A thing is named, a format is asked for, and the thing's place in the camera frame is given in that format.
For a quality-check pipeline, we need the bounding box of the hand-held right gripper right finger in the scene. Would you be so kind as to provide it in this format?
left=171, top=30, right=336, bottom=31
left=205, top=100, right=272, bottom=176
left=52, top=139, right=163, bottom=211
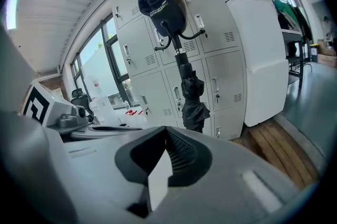
left=136, top=125, right=302, bottom=224

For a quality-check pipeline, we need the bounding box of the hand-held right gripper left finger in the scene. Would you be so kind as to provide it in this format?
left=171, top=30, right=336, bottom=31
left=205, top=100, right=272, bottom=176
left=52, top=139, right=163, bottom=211
left=0, top=109, right=167, bottom=224

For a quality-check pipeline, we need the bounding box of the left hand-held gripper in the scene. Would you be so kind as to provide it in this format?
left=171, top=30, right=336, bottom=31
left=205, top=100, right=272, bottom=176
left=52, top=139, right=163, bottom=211
left=22, top=83, right=144, bottom=141

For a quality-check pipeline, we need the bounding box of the black umbrella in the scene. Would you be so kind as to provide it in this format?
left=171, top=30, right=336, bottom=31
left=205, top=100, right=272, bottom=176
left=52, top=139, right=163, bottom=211
left=173, top=48, right=211, bottom=134

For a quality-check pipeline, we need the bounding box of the black metal coat rack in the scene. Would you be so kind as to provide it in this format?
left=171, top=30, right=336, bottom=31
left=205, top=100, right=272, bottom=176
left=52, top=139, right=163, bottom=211
left=117, top=0, right=206, bottom=53

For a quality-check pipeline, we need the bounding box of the white plastic box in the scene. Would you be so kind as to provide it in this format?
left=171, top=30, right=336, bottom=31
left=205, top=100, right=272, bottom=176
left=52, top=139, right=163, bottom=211
left=88, top=95, right=117, bottom=124

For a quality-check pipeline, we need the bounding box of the black office chair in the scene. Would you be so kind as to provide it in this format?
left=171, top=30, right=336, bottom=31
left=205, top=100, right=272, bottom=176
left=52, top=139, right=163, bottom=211
left=70, top=88, right=94, bottom=123

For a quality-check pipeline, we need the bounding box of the wooden pallet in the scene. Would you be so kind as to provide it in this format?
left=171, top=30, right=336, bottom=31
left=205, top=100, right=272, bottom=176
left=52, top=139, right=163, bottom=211
left=231, top=114, right=320, bottom=190

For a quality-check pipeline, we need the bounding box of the black framed window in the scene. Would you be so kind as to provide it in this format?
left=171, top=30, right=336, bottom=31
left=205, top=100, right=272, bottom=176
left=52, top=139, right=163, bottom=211
left=70, top=13, right=140, bottom=108

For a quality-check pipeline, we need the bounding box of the grey metal locker cabinet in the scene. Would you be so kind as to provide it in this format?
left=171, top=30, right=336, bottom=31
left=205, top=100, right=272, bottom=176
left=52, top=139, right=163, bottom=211
left=110, top=0, right=249, bottom=140

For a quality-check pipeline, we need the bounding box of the white foam board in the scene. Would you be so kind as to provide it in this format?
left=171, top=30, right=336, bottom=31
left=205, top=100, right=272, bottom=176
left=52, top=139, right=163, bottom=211
left=225, top=0, right=290, bottom=128

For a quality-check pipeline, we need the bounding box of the dark navy cap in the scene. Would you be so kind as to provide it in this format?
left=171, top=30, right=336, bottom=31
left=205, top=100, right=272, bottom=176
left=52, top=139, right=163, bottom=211
left=137, top=0, right=188, bottom=37

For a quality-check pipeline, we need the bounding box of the grey metal table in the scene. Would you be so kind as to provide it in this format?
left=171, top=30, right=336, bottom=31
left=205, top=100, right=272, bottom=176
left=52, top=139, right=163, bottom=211
left=280, top=28, right=306, bottom=90

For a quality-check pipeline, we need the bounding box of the beige fluffy hat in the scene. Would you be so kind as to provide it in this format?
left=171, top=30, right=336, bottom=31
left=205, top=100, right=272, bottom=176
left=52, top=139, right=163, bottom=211
left=168, top=0, right=191, bottom=24

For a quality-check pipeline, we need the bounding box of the brown cardboard box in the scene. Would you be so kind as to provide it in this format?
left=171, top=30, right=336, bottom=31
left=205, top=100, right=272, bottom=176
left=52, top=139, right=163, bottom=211
left=316, top=38, right=337, bottom=68

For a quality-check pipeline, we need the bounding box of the green hanging garment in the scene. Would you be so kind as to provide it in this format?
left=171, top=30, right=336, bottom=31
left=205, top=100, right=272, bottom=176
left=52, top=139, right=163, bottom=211
left=272, top=0, right=300, bottom=32

